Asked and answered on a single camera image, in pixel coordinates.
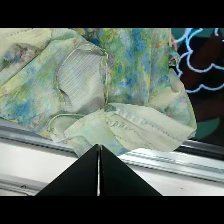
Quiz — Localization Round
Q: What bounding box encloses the green blue floral garment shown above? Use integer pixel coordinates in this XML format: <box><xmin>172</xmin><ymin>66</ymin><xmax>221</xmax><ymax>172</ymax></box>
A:
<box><xmin>0</xmin><ymin>28</ymin><xmax>198</xmax><ymax>158</ymax></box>

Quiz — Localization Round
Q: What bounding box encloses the silver frame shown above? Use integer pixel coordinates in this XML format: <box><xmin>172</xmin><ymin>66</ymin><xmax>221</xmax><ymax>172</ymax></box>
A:
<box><xmin>0</xmin><ymin>118</ymin><xmax>224</xmax><ymax>197</ymax></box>

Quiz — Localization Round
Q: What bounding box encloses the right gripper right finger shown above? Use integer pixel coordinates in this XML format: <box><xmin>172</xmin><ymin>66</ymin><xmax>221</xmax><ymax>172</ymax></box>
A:
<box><xmin>99</xmin><ymin>144</ymin><xmax>163</xmax><ymax>197</ymax></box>

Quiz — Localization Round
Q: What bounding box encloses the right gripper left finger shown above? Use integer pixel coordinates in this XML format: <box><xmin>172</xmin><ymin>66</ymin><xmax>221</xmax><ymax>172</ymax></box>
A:
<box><xmin>35</xmin><ymin>143</ymin><xmax>100</xmax><ymax>197</ymax></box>

